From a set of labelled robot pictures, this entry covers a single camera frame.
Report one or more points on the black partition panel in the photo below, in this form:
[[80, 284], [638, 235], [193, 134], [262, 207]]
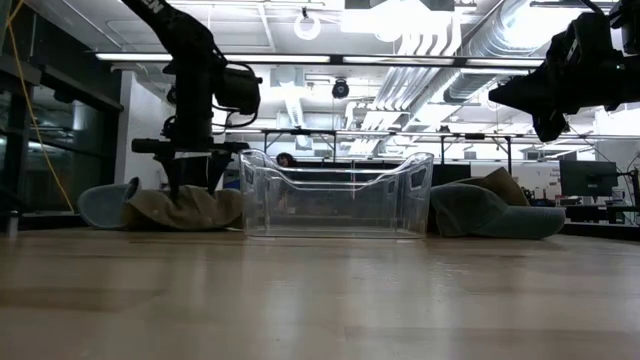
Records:
[[450, 175]]

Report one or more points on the black computer monitor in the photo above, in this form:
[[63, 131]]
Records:
[[587, 177]]

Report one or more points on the black ceiling spotlight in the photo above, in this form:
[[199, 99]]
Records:
[[340, 89], [171, 95]]

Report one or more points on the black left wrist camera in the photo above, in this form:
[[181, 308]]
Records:
[[239, 90]]

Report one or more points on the white ceiling pipes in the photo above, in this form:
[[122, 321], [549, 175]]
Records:
[[400, 85]]

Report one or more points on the tan baseball cap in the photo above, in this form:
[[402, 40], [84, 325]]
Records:
[[200, 212], [502, 187]]

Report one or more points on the person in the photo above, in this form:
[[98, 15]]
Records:
[[286, 159]]

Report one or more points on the silver metal post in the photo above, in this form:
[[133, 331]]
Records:
[[13, 222]]

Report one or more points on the black metal frame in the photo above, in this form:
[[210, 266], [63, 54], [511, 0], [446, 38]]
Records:
[[400, 134]]

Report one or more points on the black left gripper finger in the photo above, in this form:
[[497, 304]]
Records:
[[217, 167], [172, 175]]

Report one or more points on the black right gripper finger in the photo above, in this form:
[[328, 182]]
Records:
[[550, 127], [525, 95]]

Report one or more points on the black overhead light beam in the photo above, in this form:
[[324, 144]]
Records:
[[280, 58]]

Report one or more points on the silver ceiling duct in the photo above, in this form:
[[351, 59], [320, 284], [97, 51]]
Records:
[[480, 75]]

